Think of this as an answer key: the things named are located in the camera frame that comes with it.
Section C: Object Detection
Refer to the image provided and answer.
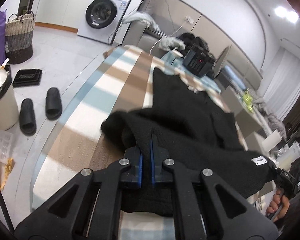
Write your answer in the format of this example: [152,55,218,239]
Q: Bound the beige trash bin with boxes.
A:
[0,65,19,131]

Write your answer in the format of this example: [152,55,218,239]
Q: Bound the orange snack wrapper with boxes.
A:
[0,142,15,193]

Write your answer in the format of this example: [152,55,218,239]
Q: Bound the grey sofa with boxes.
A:
[122,20,170,55]

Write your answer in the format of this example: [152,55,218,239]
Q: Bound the checked tablecloth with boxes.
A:
[32,44,265,240]

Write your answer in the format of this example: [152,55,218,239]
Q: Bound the white curtain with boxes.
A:
[264,49,300,120]

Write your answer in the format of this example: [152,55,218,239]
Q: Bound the white paper box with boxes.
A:
[261,130,282,153]

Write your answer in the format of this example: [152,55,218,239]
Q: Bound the black cable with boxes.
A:
[0,165,15,233]

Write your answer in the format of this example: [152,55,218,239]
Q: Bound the light grey garment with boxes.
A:
[159,36,186,50]

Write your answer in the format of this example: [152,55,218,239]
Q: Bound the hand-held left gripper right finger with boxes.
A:
[151,134,278,240]

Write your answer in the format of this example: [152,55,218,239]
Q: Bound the black flat tray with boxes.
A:
[12,69,43,88]

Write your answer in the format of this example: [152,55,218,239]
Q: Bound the beige low cabinet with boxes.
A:
[225,85,268,140]

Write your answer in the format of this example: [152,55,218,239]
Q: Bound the white kitchen cabinet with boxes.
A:
[35,0,93,29]

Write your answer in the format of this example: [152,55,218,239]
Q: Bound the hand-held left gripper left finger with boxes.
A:
[14,141,143,240]

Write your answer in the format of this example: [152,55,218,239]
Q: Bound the houndstooth cushion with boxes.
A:
[146,29,165,38]

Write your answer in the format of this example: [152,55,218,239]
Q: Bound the person's right hand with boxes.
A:
[266,189,290,222]

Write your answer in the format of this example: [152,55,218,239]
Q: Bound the grey crumpled clothes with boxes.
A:
[255,97,288,140]

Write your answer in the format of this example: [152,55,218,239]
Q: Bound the black knit sweater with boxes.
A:
[101,67,278,218]

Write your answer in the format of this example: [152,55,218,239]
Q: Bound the green toy figure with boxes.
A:
[241,91,255,110]

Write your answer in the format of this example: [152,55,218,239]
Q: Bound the woven laundry basket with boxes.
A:
[4,11,37,65]

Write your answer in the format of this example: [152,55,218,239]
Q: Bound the light blue pillow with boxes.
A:
[224,66,245,90]

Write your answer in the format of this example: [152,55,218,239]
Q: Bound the black pressure cooker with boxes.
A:
[182,43,214,77]

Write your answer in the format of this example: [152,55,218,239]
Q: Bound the teal cloth side table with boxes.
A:
[162,51,220,93]

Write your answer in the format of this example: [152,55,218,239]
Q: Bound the black slipper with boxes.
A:
[45,87,63,120]
[19,98,37,137]

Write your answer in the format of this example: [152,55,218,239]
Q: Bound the white washing machine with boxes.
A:
[77,0,133,45]

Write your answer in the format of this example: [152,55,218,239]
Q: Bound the white grey blanket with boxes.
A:
[122,12,163,34]

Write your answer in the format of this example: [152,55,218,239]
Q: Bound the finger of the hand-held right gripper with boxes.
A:
[267,160,281,180]

